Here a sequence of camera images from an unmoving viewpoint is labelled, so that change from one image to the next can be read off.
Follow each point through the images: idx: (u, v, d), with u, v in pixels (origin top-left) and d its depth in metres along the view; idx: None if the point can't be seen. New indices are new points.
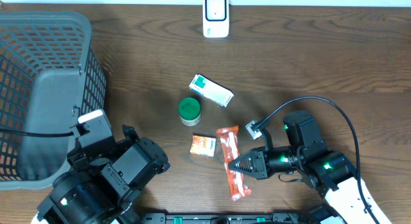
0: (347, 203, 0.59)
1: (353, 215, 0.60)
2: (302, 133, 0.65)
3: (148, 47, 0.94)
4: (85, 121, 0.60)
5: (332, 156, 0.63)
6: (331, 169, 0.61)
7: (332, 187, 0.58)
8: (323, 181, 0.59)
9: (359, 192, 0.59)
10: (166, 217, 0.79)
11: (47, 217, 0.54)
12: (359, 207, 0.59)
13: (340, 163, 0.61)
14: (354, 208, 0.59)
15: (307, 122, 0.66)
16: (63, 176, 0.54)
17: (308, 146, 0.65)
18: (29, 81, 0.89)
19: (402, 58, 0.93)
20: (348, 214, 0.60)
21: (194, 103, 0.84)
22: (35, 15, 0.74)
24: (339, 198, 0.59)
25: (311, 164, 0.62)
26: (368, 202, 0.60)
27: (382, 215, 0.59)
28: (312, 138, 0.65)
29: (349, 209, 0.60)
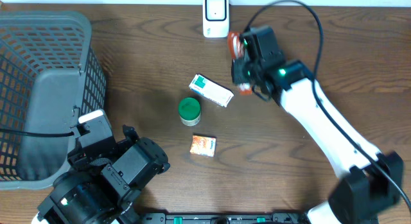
0: (300, 102, 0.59)
1: (306, 113, 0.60)
2: (260, 45, 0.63)
3: (148, 47, 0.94)
4: (85, 121, 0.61)
5: (288, 63, 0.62)
6: (286, 74, 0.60)
7: (285, 89, 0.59)
8: (277, 85, 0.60)
9: (312, 91, 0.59)
10: (166, 217, 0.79)
11: (47, 216, 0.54)
12: (313, 105, 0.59)
13: (295, 69, 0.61)
14: (307, 106, 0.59)
15: (266, 33, 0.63)
16: (63, 176, 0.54)
17: (266, 56, 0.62)
18: (29, 81, 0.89)
19: (402, 57, 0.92)
20: (304, 114, 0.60)
21: (194, 103, 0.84)
22: (35, 15, 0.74)
24: (295, 97, 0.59)
25: (267, 71, 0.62)
26: (320, 99, 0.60)
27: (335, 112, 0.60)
28: (270, 50, 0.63)
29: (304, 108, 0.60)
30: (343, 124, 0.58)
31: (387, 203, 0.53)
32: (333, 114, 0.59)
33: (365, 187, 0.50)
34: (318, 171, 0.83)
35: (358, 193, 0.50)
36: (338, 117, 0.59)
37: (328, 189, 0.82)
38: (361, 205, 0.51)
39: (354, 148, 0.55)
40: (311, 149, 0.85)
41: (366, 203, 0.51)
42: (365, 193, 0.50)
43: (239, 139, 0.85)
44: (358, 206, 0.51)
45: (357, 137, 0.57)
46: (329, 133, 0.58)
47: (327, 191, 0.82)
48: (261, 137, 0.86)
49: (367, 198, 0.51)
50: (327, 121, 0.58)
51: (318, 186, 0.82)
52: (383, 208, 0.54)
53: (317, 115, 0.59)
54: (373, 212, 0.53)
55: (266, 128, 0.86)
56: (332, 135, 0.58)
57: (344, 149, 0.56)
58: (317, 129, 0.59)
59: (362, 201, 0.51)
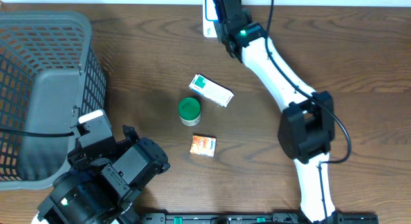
0: (253, 54, 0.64)
1: (257, 62, 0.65)
2: (226, 6, 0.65)
3: (148, 47, 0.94)
4: (85, 120, 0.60)
5: (250, 25, 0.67)
6: (246, 34, 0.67)
7: (243, 47, 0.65)
8: (237, 43, 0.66)
9: (264, 46, 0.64)
10: (166, 217, 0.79)
11: (47, 217, 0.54)
12: (263, 56, 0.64)
13: (254, 30, 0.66)
14: (259, 58, 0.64)
15: None
16: (63, 176, 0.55)
17: (230, 18, 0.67)
18: (29, 81, 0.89)
19: (402, 57, 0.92)
20: (255, 63, 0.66)
21: (194, 103, 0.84)
22: (35, 15, 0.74)
24: (252, 52, 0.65)
25: (231, 33, 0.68)
26: (271, 51, 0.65)
27: (282, 62, 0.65)
28: (236, 10, 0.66)
29: (257, 59, 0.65)
30: (287, 70, 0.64)
31: (323, 134, 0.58)
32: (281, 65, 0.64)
33: (301, 119, 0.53)
34: None
35: (295, 126, 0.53)
36: (284, 65, 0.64)
37: None
38: (300, 137, 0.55)
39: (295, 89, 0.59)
40: None
41: (303, 135, 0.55)
42: (300, 124, 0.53)
43: (239, 139, 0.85)
44: (297, 138, 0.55)
45: (298, 81, 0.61)
46: (275, 79, 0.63)
47: None
48: (261, 137, 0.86)
49: (304, 129, 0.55)
50: (275, 68, 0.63)
51: None
52: (322, 139, 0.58)
53: (267, 65, 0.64)
54: (311, 143, 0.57)
55: (266, 128, 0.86)
56: (279, 80, 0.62)
57: (286, 92, 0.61)
58: (266, 75, 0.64)
59: (300, 133, 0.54)
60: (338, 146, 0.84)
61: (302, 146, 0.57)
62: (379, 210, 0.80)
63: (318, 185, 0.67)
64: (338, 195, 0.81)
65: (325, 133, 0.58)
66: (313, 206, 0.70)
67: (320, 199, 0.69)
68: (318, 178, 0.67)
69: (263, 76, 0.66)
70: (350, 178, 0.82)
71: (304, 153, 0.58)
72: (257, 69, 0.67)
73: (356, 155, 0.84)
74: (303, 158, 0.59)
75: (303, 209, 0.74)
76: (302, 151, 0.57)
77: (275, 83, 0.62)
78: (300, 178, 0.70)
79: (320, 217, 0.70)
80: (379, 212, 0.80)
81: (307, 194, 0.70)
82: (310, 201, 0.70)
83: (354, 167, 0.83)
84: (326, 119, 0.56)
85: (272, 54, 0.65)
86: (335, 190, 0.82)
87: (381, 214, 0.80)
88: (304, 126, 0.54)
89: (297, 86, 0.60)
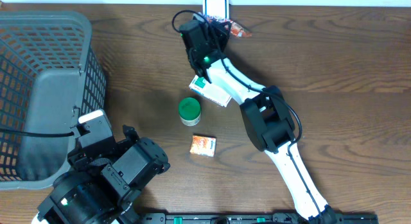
0: (214, 73, 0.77)
1: (219, 77, 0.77)
2: (192, 38, 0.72)
3: (148, 47, 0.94)
4: (85, 121, 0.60)
5: (214, 52, 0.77)
6: (209, 60, 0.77)
7: (208, 69, 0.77)
8: (203, 68, 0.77)
9: (222, 64, 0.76)
10: (166, 217, 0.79)
11: (47, 217, 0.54)
12: (221, 70, 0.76)
13: (216, 56, 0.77)
14: (219, 74, 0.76)
15: (196, 27, 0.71)
16: (63, 176, 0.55)
17: (197, 48, 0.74)
18: (29, 81, 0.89)
19: (402, 58, 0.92)
20: (217, 78, 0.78)
21: (194, 103, 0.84)
22: (36, 15, 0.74)
24: (213, 72, 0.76)
25: (196, 60, 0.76)
26: (227, 66, 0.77)
27: (238, 71, 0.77)
28: (201, 41, 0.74)
29: (217, 74, 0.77)
30: (243, 76, 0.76)
31: (283, 124, 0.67)
32: (238, 74, 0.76)
33: (255, 108, 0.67)
34: (318, 171, 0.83)
35: (251, 113, 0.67)
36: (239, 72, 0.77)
37: (329, 189, 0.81)
38: (260, 124, 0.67)
39: (248, 88, 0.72)
40: (312, 149, 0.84)
41: (262, 124, 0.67)
42: (255, 112, 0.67)
43: (239, 138, 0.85)
44: (257, 126, 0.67)
45: (250, 81, 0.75)
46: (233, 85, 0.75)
47: (327, 191, 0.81)
48: None
49: (261, 117, 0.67)
50: (232, 77, 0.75)
51: (319, 187, 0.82)
52: (283, 128, 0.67)
53: (226, 77, 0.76)
54: (274, 132, 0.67)
55: None
56: (235, 85, 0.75)
57: (244, 93, 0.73)
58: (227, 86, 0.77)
59: (257, 120, 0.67)
60: (337, 147, 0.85)
61: (266, 134, 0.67)
62: (379, 210, 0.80)
63: (296, 178, 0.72)
64: (338, 195, 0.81)
65: (286, 122, 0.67)
66: (304, 201, 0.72)
67: (306, 191, 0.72)
68: (293, 169, 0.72)
69: (224, 85, 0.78)
70: (350, 178, 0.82)
71: (270, 141, 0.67)
72: (218, 81, 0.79)
73: (356, 155, 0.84)
74: (273, 148, 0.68)
75: (299, 212, 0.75)
76: (268, 140, 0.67)
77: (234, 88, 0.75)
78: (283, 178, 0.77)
79: (313, 212, 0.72)
80: (379, 212, 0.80)
81: (294, 190, 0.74)
82: (298, 196, 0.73)
83: (354, 167, 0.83)
84: (280, 108, 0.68)
85: (228, 67, 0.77)
86: (335, 191, 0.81)
87: (381, 214, 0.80)
88: (259, 114, 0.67)
89: (249, 85, 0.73)
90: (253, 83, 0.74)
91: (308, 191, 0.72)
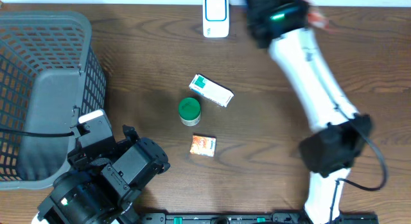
0: (292, 47, 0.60)
1: (295, 61, 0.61)
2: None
3: (148, 47, 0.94)
4: (85, 121, 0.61)
5: None
6: None
7: None
8: None
9: (302, 40, 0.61)
10: (166, 217, 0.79)
11: (47, 216, 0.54)
12: (302, 60, 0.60)
13: None
14: (298, 57, 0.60)
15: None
16: (63, 176, 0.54)
17: None
18: (29, 81, 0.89)
19: (402, 58, 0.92)
20: (290, 61, 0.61)
21: (194, 103, 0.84)
22: (36, 15, 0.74)
24: (285, 43, 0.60)
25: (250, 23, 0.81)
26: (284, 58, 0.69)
27: (325, 72, 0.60)
28: None
29: (295, 61, 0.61)
30: (331, 84, 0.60)
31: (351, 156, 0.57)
32: (323, 70, 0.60)
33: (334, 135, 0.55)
34: None
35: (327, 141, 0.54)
36: (325, 72, 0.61)
37: None
38: (331, 154, 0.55)
39: (335, 105, 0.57)
40: None
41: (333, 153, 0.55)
42: (333, 142, 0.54)
43: (239, 138, 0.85)
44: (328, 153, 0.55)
45: (339, 97, 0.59)
46: (316, 93, 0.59)
47: None
48: (261, 137, 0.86)
49: (334, 147, 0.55)
50: (314, 77, 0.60)
51: None
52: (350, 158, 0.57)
53: (306, 67, 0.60)
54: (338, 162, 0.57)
55: (266, 128, 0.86)
56: (318, 93, 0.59)
57: (325, 105, 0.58)
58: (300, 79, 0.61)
59: (330, 149, 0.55)
60: None
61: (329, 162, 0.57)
62: (379, 210, 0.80)
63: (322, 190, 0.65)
64: None
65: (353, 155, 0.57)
66: (319, 208, 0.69)
67: (329, 207, 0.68)
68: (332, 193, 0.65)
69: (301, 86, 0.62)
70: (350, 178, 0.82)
71: (329, 169, 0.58)
72: (292, 74, 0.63)
73: None
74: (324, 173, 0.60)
75: (307, 208, 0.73)
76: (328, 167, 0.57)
77: (315, 97, 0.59)
78: (314, 184, 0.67)
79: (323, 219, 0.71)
80: (379, 212, 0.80)
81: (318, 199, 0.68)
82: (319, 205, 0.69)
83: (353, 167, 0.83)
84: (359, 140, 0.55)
85: (313, 57, 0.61)
86: None
87: (381, 214, 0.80)
88: (335, 144, 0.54)
89: (334, 103, 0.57)
90: (341, 101, 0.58)
91: (332, 208, 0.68)
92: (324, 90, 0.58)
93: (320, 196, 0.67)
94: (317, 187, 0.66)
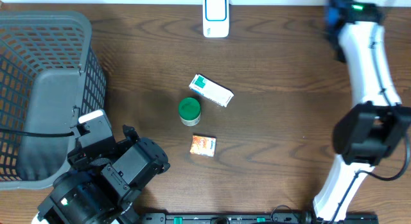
0: (361, 32, 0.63)
1: (357, 44, 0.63)
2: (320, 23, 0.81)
3: (148, 47, 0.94)
4: (85, 121, 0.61)
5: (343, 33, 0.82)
6: None
7: None
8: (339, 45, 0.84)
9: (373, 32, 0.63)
10: (166, 217, 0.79)
11: (47, 216, 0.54)
12: (365, 43, 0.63)
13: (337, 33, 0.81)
14: (363, 42, 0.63)
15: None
16: (64, 176, 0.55)
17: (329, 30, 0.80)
18: (29, 81, 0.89)
19: (402, 58, 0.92)
20: (354, 42, 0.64)
21: (194, 103, 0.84)
22: (36, 15, 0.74)
24: (358, 29, 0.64)
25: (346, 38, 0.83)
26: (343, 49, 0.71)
27: (384, 60, 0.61)
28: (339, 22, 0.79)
29: (360, 40, 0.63)
30: (384, 74, 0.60)
31: (380, 148, 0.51)
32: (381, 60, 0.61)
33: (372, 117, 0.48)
34: (318, 171, 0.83)
35: (361, 120, 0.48)
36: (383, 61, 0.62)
37: None
38: (359, 135, 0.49)
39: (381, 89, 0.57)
40: (311, 148, 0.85)
41: (362, 137, 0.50)
42: (367, 124, 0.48)
43: (239, 138, 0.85)
44: (357, 136, 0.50)
45: (388, 84, 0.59)
46: (368, 74, 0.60)
47: None
48: (261, 137, 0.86)
49: (366, 130, 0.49)
50: (371, 60, 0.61)
51: (319, 187, 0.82)
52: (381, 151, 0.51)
53: (367, 52, 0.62)
54: (365, 150, 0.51)
55: (266, 128, 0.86)
56: (370, 73, 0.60)
57: (373, 86, 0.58)
58: (358, 59, 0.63)
59: (361, 130, 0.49)
60: None
61: (356, 146, 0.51)
62: (379, 210, 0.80)
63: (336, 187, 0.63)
64: None
65: (383, 149, 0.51)
66: (325, 203, 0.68)
67: (337, 202, 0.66)
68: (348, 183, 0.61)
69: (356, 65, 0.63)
70: None
71: (352, 153, 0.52)
72: (353, 57, 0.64)
73: None
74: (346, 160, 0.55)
75: (315, 203, 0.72)
76: (352, 152, 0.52)
77: (366, 73, 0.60)
78: (331, 178, 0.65)
79: (327, 217, 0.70)
80: (379, 212, 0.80)
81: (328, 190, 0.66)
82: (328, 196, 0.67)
83: None
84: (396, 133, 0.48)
85: (376, 44, 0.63)
86: None
87: (381, 214, 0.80)
88: (368, 126, 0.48)
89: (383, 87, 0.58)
90: (390, 89, 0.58)
91: (340, 203, 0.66)
92: (377, 72, 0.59)
93: (333, 192, 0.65)
94: (332, 181, 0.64)
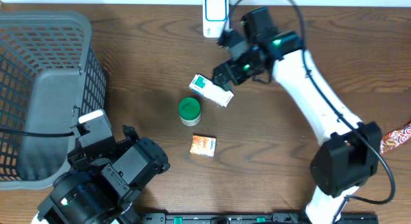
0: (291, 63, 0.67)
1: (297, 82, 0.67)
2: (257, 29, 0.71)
3: (148, 47, 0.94)
4: (85, 120, 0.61)
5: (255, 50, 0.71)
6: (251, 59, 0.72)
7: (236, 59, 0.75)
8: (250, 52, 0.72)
9: (302, 60, 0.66)
10: (166, 217, 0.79)
11: (47, 216, 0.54)
12: (301, 74, 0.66)
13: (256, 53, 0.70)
14: (300, 76, 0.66)
15: (261, 9, 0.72)
16: (63, 176, 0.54)
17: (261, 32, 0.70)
18: (29, 81, 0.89)
19: (403, 58, 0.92)
20: (290, 79, 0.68)
21: (194, 103, 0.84)
22: (36, 15, 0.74)
24: (284, 70, 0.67)
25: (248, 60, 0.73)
26: (309, 70, 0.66)
27: (322, 81, 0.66)
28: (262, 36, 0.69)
29: (285, 71, 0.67)
30: (330, 95, 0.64)
31: (364, 169, 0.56)
32: (320, 85, 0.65)
33: (345, 153, 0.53)
34: None
35: (338, 159, 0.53)
36: (323, 85, 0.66)
37: None
38: (342, 169, 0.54)
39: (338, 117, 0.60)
40: (312, 149, 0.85)
41: (347, 170, 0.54)
42: (345, 159, 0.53)
43: (239, 138, 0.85)
44: (337, 176, 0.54)
45: (341, 108, 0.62)
46: (311, 96, 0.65)
47: None
48: (261, 137, 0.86)
49: (343, 165, 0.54)
50: (312, 90, 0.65)
51: None
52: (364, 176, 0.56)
53: (306, 85, 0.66)
54: (352, 177, 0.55)
55: (266, 128, 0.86)
56: (315, 103, 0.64)
57: (329, 118, 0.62)
58: (301, 95, 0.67)
59: (342, 168, 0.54)
60: None
61: (343, 180, 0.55)
62: (379, 210, 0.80)
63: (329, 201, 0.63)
64: None
65: (367, 168, 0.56)
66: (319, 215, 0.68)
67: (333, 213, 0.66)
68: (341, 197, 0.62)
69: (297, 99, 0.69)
70: None
71: (340, 189, 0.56)
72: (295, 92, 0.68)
73: None
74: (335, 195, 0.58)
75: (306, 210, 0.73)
76: (340, 187, 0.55)
77: (314, 108, 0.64)
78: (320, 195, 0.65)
79: None
80: (379, 212, 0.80)
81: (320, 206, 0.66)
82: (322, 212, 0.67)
83: None
84: (370, 158, 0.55)
85: (311, 72, 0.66)
86: None
87: (381, 214, 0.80)
88: (343, 162, 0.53)
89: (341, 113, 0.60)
90: (346, 112, 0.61)
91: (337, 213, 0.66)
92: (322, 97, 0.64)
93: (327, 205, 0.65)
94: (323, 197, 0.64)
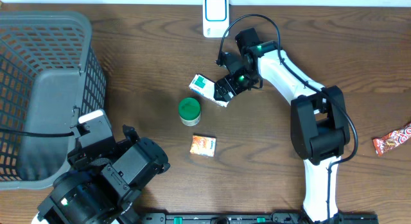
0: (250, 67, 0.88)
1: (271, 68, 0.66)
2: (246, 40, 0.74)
3: (148, 47, 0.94)
4: (85, 121, 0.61)
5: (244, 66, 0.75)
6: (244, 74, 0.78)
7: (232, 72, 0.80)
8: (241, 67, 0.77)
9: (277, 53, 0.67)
10: (166, 217, 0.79)
11: (47, 216, 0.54)
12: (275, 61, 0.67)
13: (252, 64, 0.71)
14: (272, 63, 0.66)
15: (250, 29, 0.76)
16: (63, 176, 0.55)
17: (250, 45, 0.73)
18: (29, 81, 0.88)
19: (402, 58, 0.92)
20: (265, 67, 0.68)
21: (194, 103, 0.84)
22: (36, 15, 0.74)
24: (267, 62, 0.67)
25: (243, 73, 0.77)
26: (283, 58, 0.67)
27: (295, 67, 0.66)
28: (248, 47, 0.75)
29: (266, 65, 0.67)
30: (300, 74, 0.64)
31: (337, 133, 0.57)
32: (294, 67, 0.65)
33: (309, 110, 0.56)
34: None
35: (304, 116, 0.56)
36: (297, 70, 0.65)
37: None
38: (311, 129, 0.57)
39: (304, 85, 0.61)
40: None
41: (316, 131, 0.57)
42: (311, 119, 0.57)
43: (239, 139, 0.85)
44: (307, 137, 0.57)
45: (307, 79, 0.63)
46: (284, 75, 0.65)
47: None
48: (261, 137, 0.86)
49: (311, 124, 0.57)
50: (286, 72, 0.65)
51: None
52: (338, 140, 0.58)
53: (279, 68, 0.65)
54: (325, 141, 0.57)
55: (266, 128, 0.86)
56: (289, 79, 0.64)
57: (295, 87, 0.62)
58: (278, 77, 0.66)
59: (310, 126, 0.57)
60: None
61: (314, 141, 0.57)
62: (379, 210, 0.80)
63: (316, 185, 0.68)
64: (338, 195, 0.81)
65: (340, 133, 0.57)
66: (316, 206, 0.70)
67: (325, 201, 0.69)
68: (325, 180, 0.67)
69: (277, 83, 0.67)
70: (350, 180, 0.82)
71: (316, 152, 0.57)
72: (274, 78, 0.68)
73: (356, 155, 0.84)
74: (314, 160, 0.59)
75: (306, 208, 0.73)
76: (314, 149, 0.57)
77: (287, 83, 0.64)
78: (310, 183, 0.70)
79: (322, 217, 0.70)
80: (379, 212, 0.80)
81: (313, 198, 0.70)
82: (314, 201, 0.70)
83: (354, 167, 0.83)
84: (337, 119, 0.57)
85: (284, 60, 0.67)
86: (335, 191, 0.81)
87: (381, 214, 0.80)
88: (309, 119, 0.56)
89: (306, 81, 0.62)
90: (311, 81, 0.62)
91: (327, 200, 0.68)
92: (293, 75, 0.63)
93: (316, 192, 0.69)
94: (313, 183, 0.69)
